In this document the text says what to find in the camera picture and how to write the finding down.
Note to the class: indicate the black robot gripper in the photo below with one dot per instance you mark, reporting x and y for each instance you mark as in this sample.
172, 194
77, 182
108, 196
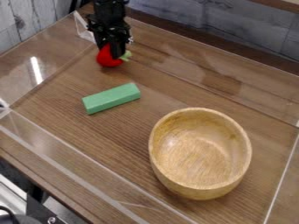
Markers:
115, 33

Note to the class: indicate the red plush fruit green leaf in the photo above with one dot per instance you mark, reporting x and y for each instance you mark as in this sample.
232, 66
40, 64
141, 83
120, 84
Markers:
105, 60

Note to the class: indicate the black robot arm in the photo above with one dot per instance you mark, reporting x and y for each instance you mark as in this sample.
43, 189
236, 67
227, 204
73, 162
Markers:
109, 10

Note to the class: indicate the green rectangular block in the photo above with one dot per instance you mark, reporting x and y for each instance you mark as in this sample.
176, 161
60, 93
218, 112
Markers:
111, 98

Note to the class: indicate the wooden bowl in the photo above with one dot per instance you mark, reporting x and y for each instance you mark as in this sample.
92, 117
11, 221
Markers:
200, 153

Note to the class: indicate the clear acrylic tray enclosure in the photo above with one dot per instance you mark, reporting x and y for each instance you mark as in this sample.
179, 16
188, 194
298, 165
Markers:
89, 159

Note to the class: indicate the black metal bracket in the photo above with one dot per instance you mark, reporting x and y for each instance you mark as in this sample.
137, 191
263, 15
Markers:
40, 214

